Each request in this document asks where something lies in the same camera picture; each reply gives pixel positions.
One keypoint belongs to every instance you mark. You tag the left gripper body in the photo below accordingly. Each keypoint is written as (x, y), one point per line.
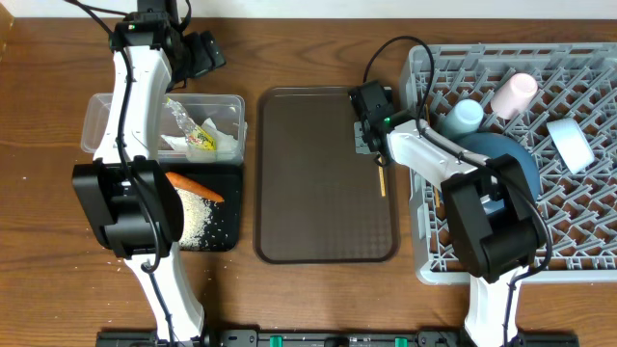
(207, 53)

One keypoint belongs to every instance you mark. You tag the wooden chopstick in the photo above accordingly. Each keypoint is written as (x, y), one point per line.
(381, 176)
(436, 193)

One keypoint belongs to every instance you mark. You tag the snack wrapper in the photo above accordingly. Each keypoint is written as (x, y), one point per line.
(195, 136)

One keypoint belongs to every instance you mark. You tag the light blue cup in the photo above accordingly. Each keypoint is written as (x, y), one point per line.
(464, 118)

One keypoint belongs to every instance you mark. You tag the dark blue plate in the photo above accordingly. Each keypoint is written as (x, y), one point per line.
(494, 145)

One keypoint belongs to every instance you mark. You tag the orange carrot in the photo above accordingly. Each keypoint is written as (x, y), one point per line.
(184, 183)

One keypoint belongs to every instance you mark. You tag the pink cup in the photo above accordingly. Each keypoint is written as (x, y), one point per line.
(514, 95)

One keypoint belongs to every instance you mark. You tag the white rice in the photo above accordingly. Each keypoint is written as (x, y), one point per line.
(203, 228)

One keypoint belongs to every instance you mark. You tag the light blue bowl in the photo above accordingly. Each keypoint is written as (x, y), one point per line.
(571, 144)

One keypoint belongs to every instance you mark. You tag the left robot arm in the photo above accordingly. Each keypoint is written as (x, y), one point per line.
(131, 205)

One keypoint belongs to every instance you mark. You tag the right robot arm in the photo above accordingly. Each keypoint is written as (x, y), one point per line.
(493, 221)

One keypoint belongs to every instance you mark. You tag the grey dishwasher rack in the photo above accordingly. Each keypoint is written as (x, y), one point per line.
(576, 81)

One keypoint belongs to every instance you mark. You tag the clear plastic bin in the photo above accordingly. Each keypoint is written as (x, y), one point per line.
(226, 111)

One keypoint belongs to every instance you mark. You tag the brown serving tray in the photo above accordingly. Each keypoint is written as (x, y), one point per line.
(317, 201)

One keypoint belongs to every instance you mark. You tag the black plastic tray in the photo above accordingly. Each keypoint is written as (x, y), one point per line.
(225, 180)

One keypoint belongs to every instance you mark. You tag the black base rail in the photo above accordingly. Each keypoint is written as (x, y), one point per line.
(249, 338)

